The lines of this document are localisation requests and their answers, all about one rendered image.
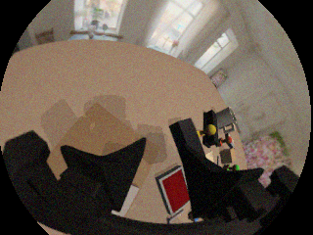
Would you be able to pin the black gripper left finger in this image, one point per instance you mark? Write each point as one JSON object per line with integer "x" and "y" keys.
{"x": 115, "y": 171}

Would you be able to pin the cream inspection card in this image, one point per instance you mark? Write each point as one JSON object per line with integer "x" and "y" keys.
{"x": 209, "y": 156}

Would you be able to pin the grey cup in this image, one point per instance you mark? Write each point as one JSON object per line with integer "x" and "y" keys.
{"x": 226, "y": 117}

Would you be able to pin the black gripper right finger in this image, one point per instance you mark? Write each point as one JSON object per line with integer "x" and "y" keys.
{"x": 208, "y": 183}

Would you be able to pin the red rubber stamp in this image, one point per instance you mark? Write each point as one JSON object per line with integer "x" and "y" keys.
{"x": 228, "y": 140}

